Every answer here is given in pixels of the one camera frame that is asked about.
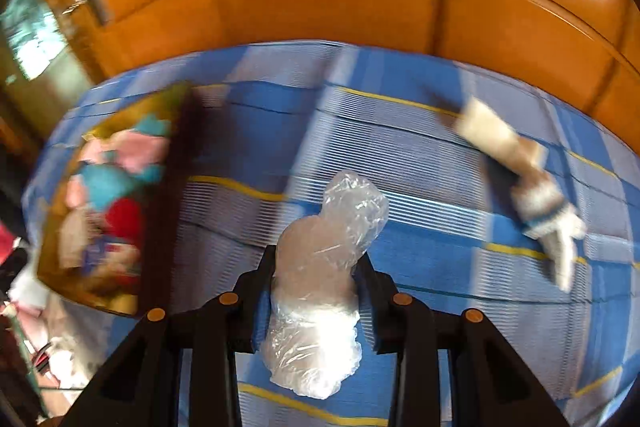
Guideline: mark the red plush toy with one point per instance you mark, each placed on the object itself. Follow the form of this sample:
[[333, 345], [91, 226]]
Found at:
[[125, 219]]

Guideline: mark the glass window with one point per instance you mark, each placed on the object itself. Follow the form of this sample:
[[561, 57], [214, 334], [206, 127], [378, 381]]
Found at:
[[35, 32]]

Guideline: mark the golden cardboard box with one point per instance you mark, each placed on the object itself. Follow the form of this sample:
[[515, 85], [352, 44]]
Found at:
[[165, 207]]

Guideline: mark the blue plaid bedsheet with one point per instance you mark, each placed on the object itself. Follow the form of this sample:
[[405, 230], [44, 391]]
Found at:
[[425, 207]]

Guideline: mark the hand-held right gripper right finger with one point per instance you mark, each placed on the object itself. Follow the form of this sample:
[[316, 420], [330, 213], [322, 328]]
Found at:
[[367, 322]]

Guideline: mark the blue plush toy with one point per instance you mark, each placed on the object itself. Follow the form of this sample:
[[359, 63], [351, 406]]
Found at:
[[107, 187]]

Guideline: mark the white sock with blue stripe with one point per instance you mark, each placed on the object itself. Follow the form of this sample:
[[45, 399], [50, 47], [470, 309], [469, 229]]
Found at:
[[542, 202]]

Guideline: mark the clear plastic bag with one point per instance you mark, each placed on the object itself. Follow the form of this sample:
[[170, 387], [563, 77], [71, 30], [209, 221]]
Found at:
[[320, 267]]

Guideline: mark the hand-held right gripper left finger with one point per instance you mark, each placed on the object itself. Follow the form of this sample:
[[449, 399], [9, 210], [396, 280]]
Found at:
[[260, 324]]

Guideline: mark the pink plush toy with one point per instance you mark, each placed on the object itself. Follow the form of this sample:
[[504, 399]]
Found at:
[[145, 152]]

